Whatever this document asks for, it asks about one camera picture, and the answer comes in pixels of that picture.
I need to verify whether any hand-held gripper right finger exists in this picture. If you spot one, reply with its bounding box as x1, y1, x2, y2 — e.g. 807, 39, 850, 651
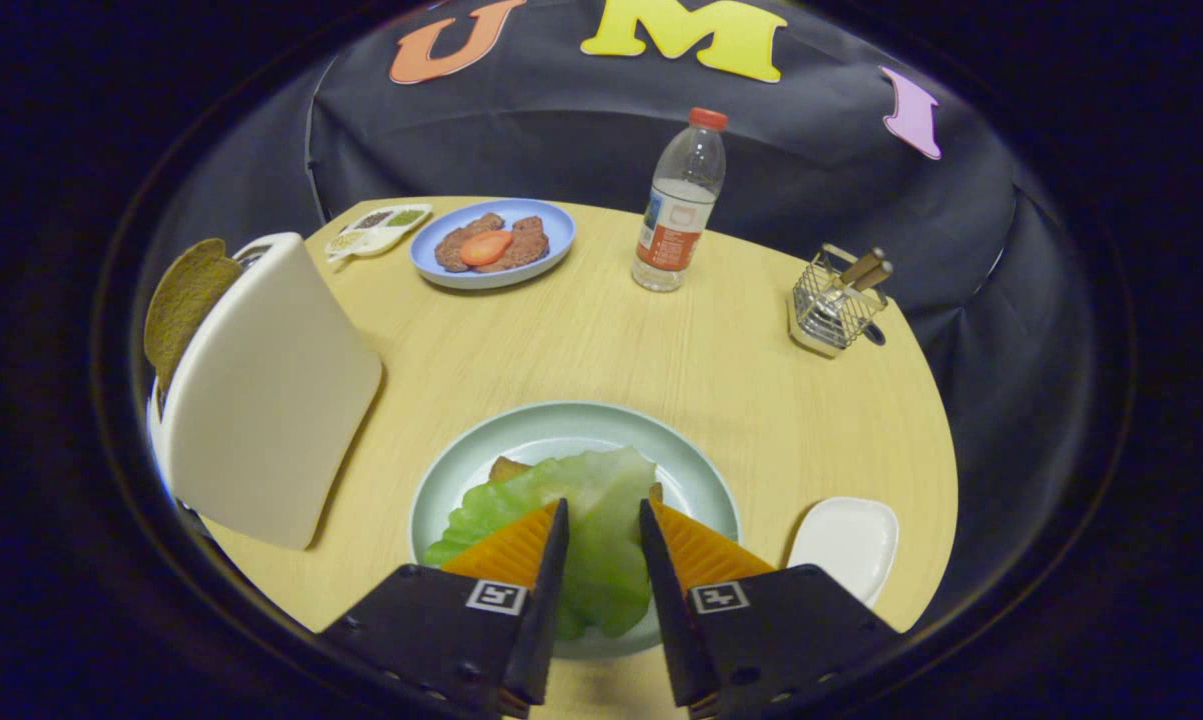
638, 498, 902, 720

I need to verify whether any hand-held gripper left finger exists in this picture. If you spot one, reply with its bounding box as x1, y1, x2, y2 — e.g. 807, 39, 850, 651
319, 498, 571, 719

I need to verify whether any green lettuce leaf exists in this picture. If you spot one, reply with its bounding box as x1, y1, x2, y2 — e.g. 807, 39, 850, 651
422, 446, 659, 641

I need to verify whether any toasted bread slice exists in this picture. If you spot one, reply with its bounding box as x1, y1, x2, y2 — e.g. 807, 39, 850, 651
143, 238, 244, 391

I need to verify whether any pale green plate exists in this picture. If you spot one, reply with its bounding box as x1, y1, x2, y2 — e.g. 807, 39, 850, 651
408, 401, 741, 661

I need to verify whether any small white square plate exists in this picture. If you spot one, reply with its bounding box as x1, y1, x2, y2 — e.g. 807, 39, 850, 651
787, 496, 900, 608

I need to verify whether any white toaster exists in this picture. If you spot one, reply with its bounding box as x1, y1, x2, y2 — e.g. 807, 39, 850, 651
148, 232, 385, 551

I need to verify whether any red tomato slice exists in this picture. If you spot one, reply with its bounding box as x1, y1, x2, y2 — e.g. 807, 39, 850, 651
458, 230, 514, 268

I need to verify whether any brown meat patty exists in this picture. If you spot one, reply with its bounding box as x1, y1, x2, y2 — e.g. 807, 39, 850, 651
434, 212, 507, 273
473, 215, 551, 274

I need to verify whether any blue plate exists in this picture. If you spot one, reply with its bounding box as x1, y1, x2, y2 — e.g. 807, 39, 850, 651
409, 198, 576, 291

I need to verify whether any clear plastic water bottle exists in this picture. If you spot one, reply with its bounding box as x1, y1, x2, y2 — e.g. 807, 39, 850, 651
631, 107, 729, 294

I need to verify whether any white seasoning dish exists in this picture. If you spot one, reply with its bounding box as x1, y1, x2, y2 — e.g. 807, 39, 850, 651
324, 203, 434, 263

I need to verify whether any black backdrop cloth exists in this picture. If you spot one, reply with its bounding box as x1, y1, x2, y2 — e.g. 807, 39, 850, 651
131, 0, 1072, 631

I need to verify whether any wire cutlery basket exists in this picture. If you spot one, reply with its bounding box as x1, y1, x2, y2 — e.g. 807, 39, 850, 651
788, 243, 894, 359

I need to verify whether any wooden cutlery handle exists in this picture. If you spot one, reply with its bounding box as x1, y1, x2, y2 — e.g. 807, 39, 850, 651
833, 247, 887, 291
846, 260, 895, 296

